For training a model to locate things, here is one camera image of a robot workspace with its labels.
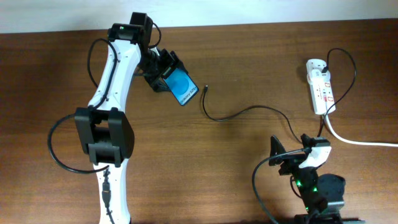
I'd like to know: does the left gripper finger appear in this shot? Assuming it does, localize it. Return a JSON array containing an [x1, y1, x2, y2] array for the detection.
[[170, 51, 188, 74], [145, 77, 170, 92]]

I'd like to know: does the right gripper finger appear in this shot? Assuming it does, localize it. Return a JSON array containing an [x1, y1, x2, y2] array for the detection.
[[269, 135, 286, 166], [301, 134, 312, 148]]

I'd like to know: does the blue Galaxy smartphone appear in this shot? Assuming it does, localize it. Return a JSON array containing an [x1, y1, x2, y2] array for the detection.
[[164, 68, 199, 106]]

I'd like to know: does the black USB charging cable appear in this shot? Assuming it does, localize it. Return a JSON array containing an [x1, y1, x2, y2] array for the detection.
[[201, 47, 357, 145]]

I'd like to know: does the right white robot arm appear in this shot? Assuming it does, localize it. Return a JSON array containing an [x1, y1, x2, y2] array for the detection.
[[269, 134, 346, 223]]

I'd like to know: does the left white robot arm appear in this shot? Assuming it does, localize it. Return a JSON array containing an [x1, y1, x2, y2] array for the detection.
[[75, 12, 198, 223]]

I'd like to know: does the white USB charger plug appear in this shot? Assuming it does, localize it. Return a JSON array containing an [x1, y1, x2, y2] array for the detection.
[[307, 70, 330, 85]]

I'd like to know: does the white power strip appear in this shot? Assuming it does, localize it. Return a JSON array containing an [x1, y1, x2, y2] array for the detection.
[[306, 58, 336, 115]]

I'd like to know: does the white power strip cord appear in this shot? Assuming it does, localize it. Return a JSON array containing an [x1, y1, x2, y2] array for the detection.
[[324, 113, 398, 147]]

